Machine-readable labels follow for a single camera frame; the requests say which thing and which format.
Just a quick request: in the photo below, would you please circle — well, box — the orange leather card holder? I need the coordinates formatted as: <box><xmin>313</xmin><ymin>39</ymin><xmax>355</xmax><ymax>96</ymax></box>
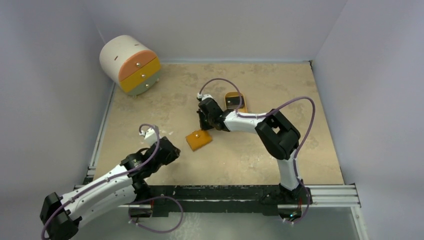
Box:
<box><xmin>185</xmin><ymin>129</ymin><xmax>213</xmax><ymax>152</ymax></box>

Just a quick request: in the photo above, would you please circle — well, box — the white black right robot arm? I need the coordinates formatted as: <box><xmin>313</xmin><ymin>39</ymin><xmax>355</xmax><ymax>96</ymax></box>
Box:
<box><xmin>197</xmin><ymin>94</ymin><xmax>312</xmax><ymax>205</ymax></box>

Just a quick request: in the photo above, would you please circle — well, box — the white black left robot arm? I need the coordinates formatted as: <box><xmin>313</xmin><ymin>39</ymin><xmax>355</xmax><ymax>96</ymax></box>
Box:
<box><xmin>40</xmin><ymin>137</ymin><xmax>181</xmax><ymax>240</ymax></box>

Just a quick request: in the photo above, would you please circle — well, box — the black credit card stack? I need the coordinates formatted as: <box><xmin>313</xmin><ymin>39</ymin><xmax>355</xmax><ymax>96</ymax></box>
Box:
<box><xmin>225</xmin><ymin>96</ymin><xmax>245</xmax><ymax>110</ymax></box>

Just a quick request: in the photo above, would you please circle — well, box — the orange oval tray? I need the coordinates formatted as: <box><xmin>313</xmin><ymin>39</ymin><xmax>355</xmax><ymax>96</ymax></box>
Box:
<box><xmin>224</xmin><ymin>91</ymin><xmax>248</xmax><ymax>113</ymax></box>

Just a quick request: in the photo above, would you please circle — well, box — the white round mini drawer chest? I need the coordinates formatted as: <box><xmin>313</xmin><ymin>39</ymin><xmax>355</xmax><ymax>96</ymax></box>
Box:
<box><xmin>99</xmin><ymin>35</ymin><xmax>161</xmax><ymax>96</ymax></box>

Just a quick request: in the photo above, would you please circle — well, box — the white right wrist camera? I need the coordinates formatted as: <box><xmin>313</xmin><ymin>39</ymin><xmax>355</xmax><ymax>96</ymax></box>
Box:
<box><xmin>196</xmin><ymin>92</ymin><xmax>213</xmax><ymax>102</ymax></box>

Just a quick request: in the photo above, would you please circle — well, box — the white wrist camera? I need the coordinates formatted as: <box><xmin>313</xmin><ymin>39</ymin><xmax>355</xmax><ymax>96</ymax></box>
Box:
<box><xmin>139</xmin><ymin>126</ymin><xmax>161</xmax><ymax>146</ymax></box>
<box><xmin>196</xmin><ymin>92</ymin><xmax>213</xmax><ymax>102</ymax></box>

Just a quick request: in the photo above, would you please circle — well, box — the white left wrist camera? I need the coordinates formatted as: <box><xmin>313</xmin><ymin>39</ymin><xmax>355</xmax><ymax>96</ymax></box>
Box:
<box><xmin>139</xmin><ymin>126</ymin><xmax>161</xmax><ymax>146</ymax></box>

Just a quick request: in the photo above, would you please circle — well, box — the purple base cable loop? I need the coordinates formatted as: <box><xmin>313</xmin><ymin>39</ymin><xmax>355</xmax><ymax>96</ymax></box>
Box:
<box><xmin>128</xmin><ymin>193</ymin><xmax>185</xmax><ymax>234</ymax></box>

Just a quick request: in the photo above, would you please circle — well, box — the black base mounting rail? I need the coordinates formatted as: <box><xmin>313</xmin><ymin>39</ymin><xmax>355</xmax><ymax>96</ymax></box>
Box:
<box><xmin>117</xmin><ymin>184</ymin><xmax>306</xmax><ymax>219</ymax></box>

